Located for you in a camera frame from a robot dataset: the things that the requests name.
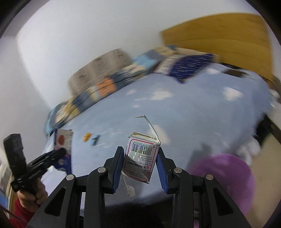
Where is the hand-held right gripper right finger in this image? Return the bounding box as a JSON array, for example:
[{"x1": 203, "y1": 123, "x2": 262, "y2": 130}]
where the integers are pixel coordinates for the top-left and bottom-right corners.
[{"x1": 155, "y1": 147, "x2": 252, "y2": 228}]

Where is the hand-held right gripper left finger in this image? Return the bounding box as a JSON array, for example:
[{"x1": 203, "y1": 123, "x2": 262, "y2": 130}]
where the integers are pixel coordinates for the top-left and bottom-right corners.
[{"x1": 26, "y1": 146, "x2": 125, "y2": 228}]

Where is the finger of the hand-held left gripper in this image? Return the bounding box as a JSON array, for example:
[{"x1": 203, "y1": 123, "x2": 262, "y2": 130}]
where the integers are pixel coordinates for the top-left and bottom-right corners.
[{"x1": 26, "y1": 148, "x2": 67, "y2": 176}]

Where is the white and blue packet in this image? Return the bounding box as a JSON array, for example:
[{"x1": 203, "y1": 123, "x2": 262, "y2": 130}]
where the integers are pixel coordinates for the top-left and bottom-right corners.
[{"x1": 53, "y1": 129, "x2": 73, "y2": 174}]

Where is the red and white paper carton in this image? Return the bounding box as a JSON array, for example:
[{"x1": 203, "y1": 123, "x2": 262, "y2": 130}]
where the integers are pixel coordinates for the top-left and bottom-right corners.
[{"x1": 121, "y1": 115, "x2": 161, "y2": 197}]

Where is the purple bin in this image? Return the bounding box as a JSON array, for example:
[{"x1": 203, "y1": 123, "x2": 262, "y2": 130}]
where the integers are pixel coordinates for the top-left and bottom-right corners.
[{"x1": 188, "y1": 153, "x2": 255, "y2": 217}]

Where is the red sleeved left forearm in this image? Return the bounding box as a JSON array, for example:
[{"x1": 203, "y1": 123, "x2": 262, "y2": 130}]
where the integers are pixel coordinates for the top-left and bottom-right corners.
[{"x1": 6, "y1": 197, "x2": 38, "y2": 228}]

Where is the person's left hand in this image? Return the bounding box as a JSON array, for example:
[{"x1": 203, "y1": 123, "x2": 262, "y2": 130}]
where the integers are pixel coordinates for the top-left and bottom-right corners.
[{"x1": 18, "y1": 176, "x2": 48, "y2": 208}]

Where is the blue cloud bed sheet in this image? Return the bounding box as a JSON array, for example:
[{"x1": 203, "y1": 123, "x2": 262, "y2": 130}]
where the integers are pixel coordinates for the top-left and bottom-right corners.
[{"x1": 42, "y1": 63, "x2": 273, "y2": 207}]

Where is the patchwork quilt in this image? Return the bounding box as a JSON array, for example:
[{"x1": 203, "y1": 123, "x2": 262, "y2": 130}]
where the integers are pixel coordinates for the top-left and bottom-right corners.
[{"x1": 45, "y1": 45, "x2": 220, "y2": 135}]

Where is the striped brown pillow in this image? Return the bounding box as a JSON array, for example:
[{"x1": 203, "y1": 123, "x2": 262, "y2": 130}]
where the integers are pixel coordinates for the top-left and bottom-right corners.
[{"x1": 67, "y1": 49, "x2": 132, "y2": 96}]

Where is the cream patterned pillow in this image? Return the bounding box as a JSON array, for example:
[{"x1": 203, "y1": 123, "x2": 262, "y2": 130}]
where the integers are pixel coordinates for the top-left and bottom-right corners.
[{"x1": 155, "y1": 56, "x2": 182, "y2": 75}]

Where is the navy dotted pillow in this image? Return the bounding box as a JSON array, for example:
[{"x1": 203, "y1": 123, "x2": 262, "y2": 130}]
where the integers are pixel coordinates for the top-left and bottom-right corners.
[{"x1": 168, "y1": 53, "x2": 215, "y2": 84}]

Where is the wooden headboard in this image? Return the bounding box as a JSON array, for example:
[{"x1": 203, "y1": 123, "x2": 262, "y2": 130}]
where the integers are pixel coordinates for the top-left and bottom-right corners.
[{"x1": 161, "y1": 14, "x2": 274, "y2": 81}]

